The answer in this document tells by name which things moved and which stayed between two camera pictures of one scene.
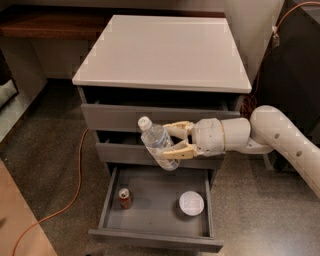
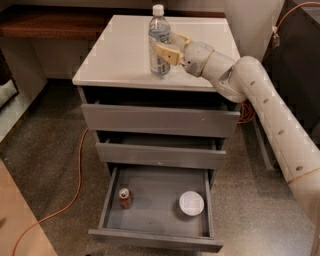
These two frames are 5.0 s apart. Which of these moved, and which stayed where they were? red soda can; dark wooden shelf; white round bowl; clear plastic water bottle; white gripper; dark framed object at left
Moved: white gripper; clear plastic water bottle
Stayed: dark framed object at left; red soda can; white round bowl; dark wooden shelf
